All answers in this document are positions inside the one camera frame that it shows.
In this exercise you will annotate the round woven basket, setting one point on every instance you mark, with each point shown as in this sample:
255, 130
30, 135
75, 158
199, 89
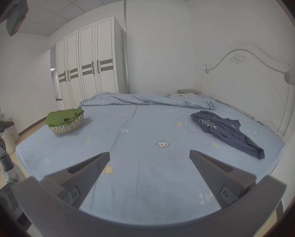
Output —
68, 127

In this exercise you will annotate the pale printed pillow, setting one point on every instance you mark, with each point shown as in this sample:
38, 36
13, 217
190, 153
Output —
183, 95

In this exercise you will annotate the grey vertical wall pipe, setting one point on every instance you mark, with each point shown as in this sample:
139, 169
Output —
126, 46

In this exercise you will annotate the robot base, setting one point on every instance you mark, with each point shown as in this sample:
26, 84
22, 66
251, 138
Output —
11, 194

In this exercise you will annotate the dark blue printed T-shirt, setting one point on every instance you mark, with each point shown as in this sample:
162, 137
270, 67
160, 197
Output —
226, 129

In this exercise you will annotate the pale blue quilt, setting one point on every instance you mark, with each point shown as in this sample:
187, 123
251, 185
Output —
150, 99

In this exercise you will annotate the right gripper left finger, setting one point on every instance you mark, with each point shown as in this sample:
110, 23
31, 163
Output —
80, 176

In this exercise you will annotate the green shorts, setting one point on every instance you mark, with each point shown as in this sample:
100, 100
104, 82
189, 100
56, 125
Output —
61, 117

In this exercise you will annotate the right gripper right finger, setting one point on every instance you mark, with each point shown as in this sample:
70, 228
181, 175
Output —
224, 176

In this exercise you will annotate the white wardrobe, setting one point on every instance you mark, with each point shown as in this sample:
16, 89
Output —
88, 65

